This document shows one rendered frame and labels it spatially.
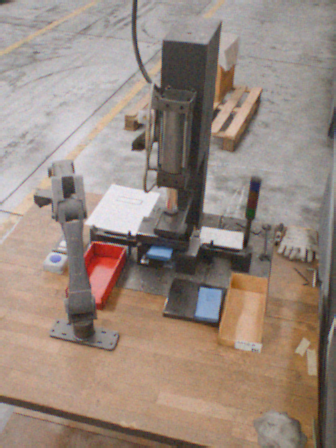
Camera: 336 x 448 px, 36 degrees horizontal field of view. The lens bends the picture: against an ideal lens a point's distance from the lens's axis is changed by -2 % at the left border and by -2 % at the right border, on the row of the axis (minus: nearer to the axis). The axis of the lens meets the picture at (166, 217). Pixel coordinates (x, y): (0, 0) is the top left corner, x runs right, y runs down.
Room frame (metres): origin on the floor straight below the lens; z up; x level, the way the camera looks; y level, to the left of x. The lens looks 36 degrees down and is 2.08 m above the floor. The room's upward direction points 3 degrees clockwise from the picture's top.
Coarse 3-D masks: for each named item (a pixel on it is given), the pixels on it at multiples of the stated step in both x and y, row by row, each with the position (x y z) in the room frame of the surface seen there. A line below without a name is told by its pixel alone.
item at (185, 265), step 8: (176, 256) 1.33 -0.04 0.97; (184, 256) 1.32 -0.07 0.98; (144, 264) 1.35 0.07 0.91; (152, 264) 1.34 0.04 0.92; (176, 264) 1.33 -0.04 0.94; (184, 264) 1.32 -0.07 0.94; (192, 264) 1.31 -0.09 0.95; (176, 272) 1.32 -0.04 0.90; (184, 272) 1.32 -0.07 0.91; (192, 272) 1.31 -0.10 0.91
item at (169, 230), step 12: (168, 192) 1.37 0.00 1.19; (180, 192) 1.57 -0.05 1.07; (192, 192) 1.55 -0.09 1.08; (168, 204) 1.37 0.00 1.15; (180, 204) 1.49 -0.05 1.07; (144, 216) 1.45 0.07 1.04; (168, 216) 1.36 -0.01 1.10; (180, 216) 1.40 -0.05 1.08; (144, 228) 1.38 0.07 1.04; (156, 228) 1.33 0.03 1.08; (168, 228) 1.33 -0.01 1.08; (180, 228) 1.34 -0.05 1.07; (192, 228) 1.40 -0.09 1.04; (144, 240) 1.35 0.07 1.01; (156, 240) 1.34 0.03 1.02; (168, 240) 1.33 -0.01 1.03; (180, 240) 1.33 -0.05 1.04
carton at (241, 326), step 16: (240, 288) 1.25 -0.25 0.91; (256, 288) 1.24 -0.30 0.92; (240, 304) 1.18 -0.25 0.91; (256, 304) 1.19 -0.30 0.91; (224, 320) 1.11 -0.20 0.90; (240, 320) 1.11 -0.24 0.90; (256, 320) 1.12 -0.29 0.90; (224, 336) 1.05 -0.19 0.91; (240, 336) 1.05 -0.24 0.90; (256, 336) 1.05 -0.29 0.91
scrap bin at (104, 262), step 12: (96, 252) 1.39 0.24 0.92; (108, 252) 1.38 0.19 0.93; (120, 252) 1.37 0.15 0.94; (96, 264) 1.34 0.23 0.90; (108, 264) 1.34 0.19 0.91; (120, 264) 1.31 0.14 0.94; (96, 276) 1.28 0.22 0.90; (108, 276) 1.28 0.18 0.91; (96, 288) 1.22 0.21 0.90; (108, 288) 1.19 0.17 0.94; (96, 300) 1.17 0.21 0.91
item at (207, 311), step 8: (200, 288) 1.23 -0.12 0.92; (200, 296) 1.19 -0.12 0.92; (208, 296) 1.19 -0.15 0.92; (216, 296) 1.19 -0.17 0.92; (200, 304) 1.16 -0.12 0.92; (208, 304) 1.16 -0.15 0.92; (216, 304) 1.16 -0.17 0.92; (200, 312) 1.12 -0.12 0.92; (208, 312) 1.12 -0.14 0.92; (216, 312) 1.12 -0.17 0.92; (208, 320) 1.09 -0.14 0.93; (216, 320) 1.08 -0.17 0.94
